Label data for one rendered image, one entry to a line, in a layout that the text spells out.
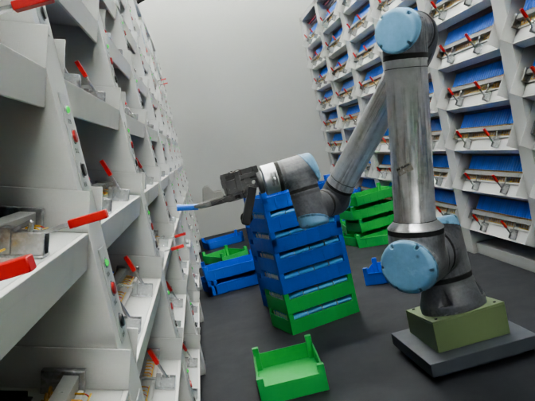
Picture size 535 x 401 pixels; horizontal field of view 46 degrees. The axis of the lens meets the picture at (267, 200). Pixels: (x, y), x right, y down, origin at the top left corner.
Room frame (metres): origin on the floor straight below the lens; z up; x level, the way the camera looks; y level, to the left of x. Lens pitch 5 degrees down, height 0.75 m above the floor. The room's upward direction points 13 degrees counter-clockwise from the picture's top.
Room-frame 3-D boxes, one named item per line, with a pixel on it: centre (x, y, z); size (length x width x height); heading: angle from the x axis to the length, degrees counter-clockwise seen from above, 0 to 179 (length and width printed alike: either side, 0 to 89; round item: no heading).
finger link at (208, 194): (1.85, 0.17, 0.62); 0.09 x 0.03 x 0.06; 100
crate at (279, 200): (2.51, -0.08, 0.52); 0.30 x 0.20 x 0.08; 112
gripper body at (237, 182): (1.88, 0.06, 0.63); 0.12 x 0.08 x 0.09; 95
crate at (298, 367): (1.93, 0.05, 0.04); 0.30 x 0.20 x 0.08; 3
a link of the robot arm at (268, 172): (1.89, -0.02, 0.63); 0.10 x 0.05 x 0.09; 5
